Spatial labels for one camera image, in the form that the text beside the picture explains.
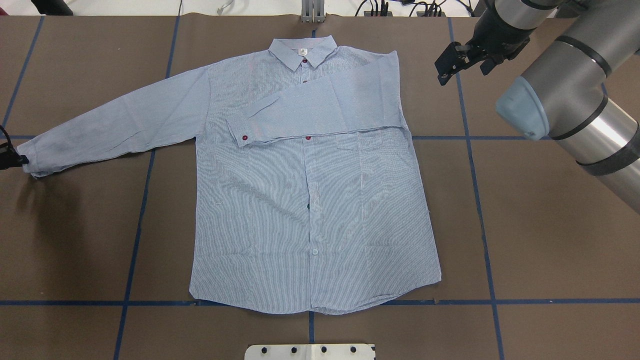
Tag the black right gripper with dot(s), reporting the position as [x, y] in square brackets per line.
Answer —
[501, 31]

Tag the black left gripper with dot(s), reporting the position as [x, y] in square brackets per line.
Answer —
[10, 160]

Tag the light blue striped shirt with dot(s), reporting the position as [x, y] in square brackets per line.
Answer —
[309, 193]

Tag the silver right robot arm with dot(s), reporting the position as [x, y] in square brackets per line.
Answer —
[560, 94]

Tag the grey aluminium frame post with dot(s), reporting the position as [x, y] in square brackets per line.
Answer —
[313, 11]

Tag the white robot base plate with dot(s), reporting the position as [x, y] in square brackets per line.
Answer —
[331, 351]

